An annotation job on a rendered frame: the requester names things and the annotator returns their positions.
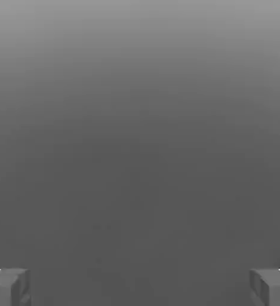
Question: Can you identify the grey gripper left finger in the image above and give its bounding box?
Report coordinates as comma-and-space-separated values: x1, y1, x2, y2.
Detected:
0, 268, 32, 306

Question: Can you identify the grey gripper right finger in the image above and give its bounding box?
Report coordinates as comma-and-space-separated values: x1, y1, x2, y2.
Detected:
248, 268, 280, 306

